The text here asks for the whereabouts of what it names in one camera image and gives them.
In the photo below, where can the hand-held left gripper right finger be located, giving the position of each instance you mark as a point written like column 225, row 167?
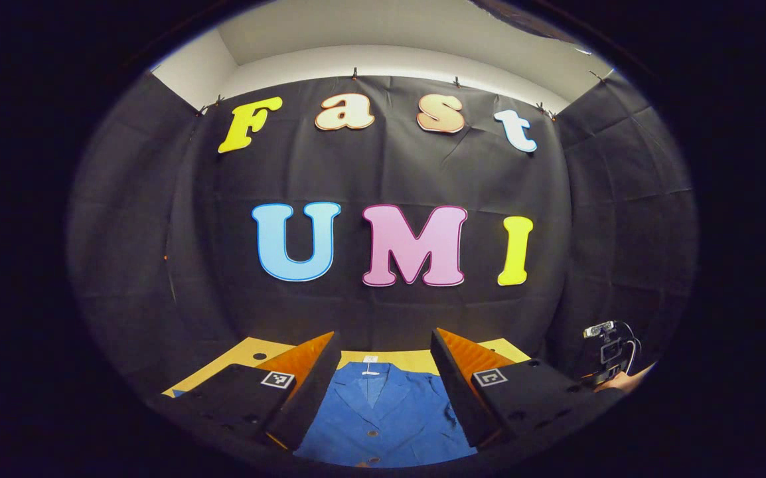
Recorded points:
column 456, row 392

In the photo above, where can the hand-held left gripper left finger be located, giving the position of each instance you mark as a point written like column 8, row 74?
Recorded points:
column 306, row 392

